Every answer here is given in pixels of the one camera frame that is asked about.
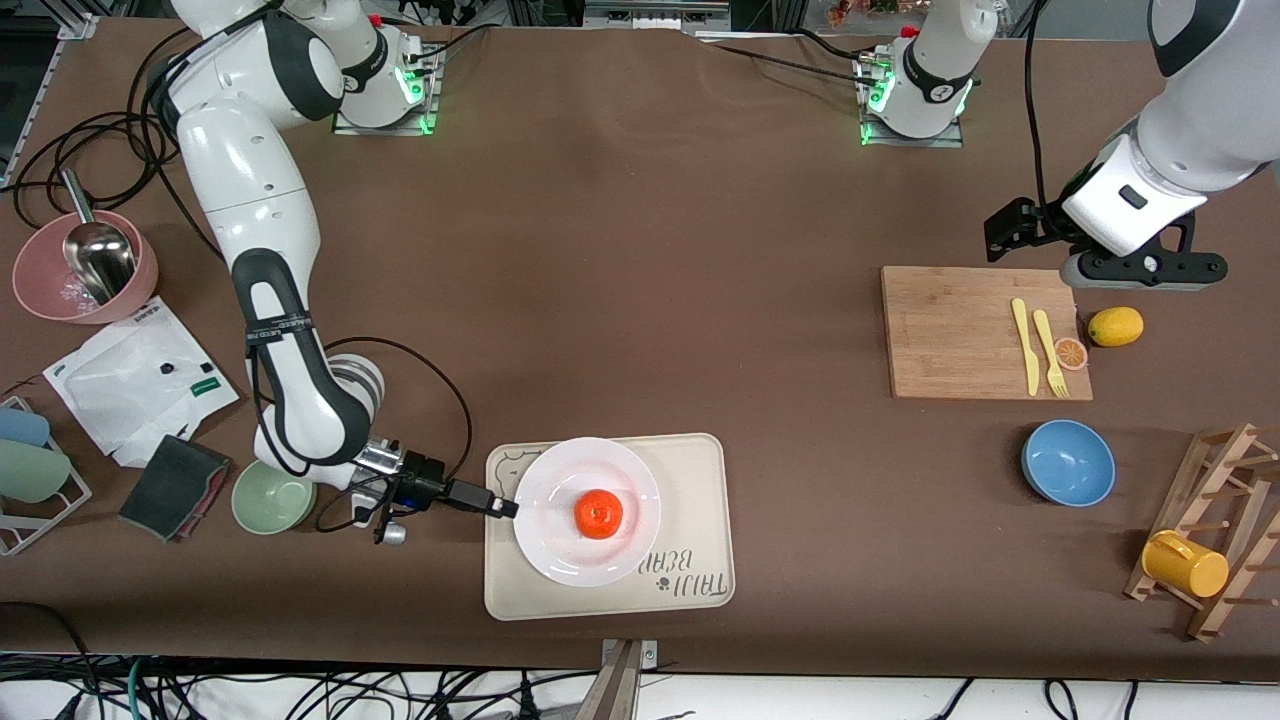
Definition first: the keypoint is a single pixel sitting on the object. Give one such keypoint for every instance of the clear plastic ice pieces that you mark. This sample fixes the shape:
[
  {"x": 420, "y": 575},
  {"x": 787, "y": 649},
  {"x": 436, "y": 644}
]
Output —
[{"x": 75, "y": 295}]

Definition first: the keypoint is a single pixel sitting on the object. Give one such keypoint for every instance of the toy orange slice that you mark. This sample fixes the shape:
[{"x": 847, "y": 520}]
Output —
[{"x": 1072, "y": 353}]

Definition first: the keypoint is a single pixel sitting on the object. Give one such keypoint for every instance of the orange mandarin fruit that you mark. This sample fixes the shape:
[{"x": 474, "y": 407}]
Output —
[{"x": 598, "y": 514}]

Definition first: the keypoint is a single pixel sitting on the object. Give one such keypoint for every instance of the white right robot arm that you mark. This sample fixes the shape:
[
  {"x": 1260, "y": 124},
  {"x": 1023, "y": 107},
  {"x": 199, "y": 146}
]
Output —
[{"x": 250, "y": 170}]

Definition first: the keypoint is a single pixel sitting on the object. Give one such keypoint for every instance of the white plastic bag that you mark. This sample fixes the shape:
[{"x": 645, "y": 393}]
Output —
[{"x": 120, "y": 390}]

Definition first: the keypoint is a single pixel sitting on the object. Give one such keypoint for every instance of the metal table clamp bracket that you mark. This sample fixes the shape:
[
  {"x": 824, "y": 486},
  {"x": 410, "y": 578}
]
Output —
[{"x": 622, "y": 685}]

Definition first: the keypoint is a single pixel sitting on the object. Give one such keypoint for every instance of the light green bowl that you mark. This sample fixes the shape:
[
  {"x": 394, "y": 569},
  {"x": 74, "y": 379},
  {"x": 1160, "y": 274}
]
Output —
[{"x": 265, "y": 505}]

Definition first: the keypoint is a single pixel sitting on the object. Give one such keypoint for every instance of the pink cloth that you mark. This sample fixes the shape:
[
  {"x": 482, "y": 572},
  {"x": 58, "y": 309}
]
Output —
[{"x": 215, "y": 492}]

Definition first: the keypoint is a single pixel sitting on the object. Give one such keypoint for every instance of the pale green cup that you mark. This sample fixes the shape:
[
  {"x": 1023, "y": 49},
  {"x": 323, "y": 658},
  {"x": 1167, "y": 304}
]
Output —
[{"x": 30, "y": 472}]

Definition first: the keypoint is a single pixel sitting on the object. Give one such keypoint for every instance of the blue bowl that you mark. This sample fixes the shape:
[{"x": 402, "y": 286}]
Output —
[{"x": 1068, "y": 462}]

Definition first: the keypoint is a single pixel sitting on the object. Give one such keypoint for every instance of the dark grey cloth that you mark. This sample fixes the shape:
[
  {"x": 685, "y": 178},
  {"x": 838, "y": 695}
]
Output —
[{"x": 165, "y": 485}]

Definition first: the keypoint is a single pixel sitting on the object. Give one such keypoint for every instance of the cream tray with bear print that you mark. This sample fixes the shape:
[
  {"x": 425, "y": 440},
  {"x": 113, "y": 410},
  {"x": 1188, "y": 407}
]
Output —
[{"x": 700, "y": 470}]

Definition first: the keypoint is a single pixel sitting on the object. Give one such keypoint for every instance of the wooden cup rack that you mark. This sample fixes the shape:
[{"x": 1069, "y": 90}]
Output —
[{"x": 1139, "y": 583}]

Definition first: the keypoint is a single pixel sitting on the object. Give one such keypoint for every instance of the yellow plastic knife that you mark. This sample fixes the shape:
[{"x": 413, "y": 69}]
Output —
[{"x": 1026, "y": 350}]

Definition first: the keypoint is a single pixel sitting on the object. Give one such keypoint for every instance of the pink bowl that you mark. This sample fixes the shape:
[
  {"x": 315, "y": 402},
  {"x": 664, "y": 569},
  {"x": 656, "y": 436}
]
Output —
[{"x": 40, "y": 285}]

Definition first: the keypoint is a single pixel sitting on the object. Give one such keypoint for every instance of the grey metal device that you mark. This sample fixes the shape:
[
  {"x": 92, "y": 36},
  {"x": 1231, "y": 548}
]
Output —
[{"x": 655, "y": 14}]

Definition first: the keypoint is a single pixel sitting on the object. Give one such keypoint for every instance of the light blue cup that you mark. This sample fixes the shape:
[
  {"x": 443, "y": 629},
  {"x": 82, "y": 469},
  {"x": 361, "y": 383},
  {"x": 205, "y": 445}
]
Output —
[{"x": 20, "y": 427}]

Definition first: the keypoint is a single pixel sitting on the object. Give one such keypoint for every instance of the yellow plastic fork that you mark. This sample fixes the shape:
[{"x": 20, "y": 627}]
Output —
[{"x": 1047, "y": 345}]

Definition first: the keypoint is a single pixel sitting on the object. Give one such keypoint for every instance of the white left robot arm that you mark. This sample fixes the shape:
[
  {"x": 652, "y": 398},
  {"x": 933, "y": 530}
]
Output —
[{"x": 1200, "y": 130}]

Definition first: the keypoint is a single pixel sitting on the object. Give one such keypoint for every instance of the yellow lemon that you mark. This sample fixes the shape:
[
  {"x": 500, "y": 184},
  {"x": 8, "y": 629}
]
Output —
[{"x": 1115, "y": 326}]

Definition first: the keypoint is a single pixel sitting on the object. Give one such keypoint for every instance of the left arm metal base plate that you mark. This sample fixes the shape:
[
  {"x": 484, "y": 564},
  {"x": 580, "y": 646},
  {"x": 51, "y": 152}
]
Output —
[{"x": 950, "y": 140}]

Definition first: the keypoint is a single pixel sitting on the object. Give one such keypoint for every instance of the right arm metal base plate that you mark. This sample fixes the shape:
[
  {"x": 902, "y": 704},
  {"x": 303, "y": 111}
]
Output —
[{"x": 345, "y": 127}]

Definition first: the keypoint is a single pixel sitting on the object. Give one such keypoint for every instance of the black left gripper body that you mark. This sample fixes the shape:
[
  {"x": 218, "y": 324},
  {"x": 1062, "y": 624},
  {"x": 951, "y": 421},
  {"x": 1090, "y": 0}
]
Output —
[{"x": 1040, "y": 223}]

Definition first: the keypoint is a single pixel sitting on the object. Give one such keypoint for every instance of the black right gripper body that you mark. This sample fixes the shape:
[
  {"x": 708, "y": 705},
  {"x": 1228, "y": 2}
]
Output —
[{"x": 421, "y": 477}]

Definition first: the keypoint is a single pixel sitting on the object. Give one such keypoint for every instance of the silver corner bracket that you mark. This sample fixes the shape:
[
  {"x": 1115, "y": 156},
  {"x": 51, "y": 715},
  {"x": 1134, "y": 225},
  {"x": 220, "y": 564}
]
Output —
[{"x": 78, "y": 27}]

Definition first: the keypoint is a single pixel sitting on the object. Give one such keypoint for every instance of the white round plate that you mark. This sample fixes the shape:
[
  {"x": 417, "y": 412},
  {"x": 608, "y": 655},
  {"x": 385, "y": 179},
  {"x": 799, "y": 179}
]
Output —
[{"x": 560, "y": 540}]

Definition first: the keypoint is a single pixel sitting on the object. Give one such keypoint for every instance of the yellow mug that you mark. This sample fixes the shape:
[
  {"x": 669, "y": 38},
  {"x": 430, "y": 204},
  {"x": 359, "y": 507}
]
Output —
[{"x": 1190, "y": 567}]

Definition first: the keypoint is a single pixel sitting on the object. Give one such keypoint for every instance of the wooden cutting board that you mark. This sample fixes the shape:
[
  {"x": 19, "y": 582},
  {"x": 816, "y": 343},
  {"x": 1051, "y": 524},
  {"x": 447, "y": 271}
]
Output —
[{"x": 950, "y": 340}]

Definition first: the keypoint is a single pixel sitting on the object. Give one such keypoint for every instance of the metal scoop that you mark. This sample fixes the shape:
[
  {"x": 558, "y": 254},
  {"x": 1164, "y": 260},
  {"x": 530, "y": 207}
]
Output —
[{"x": 100, "y": 262}]

